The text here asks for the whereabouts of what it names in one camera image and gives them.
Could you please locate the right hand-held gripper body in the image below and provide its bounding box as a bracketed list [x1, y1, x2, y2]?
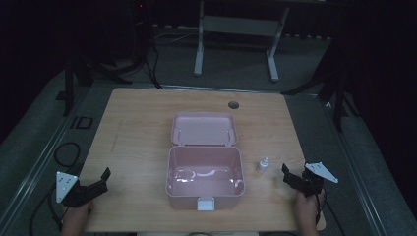
[292, 161, 339, 199]

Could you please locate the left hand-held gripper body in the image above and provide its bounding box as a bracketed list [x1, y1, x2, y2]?
[55, 170, 103, 208]

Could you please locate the small white dropper bottle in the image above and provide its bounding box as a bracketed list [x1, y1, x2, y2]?
[255, 156, 269, 174]

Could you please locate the pink plastic storage box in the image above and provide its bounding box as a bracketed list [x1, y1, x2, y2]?
[164, 110, 246, 211]

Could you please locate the person's left hand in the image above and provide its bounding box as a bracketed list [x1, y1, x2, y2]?
[61, 201, 95, 236]

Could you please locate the person's right hand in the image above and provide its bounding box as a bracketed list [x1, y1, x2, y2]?
[294, 188, 327, 236]

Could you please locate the black tripod stand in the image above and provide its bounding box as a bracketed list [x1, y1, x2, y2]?
[63, 48, 134, 118]
[280, 32, 360, 134]

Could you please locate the dark computer tower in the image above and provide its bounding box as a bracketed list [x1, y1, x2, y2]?
[129, 0, 153, 65]

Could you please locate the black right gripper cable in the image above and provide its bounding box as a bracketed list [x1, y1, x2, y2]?
[314, 186, 347, 236]

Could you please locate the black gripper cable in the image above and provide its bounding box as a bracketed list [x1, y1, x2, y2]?
[314, 186, 347, 236]
[29, 183, 70, 236]

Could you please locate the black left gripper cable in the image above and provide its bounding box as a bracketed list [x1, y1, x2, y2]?
[29, 183, 70, 236]

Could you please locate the black looped floor cable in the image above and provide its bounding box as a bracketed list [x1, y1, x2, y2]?
[53, 142, 82, 171]

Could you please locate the silver metal floor rail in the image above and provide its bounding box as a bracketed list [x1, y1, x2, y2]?
[0, 86, 93, 230]
[314, 94, 391, 236]

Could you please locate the black hanging cable bundle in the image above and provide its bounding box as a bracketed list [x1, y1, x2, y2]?
[143, 38, 164, 90]

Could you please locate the white metal table frame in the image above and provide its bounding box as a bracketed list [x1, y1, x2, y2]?
[193, 0, 291, 84]

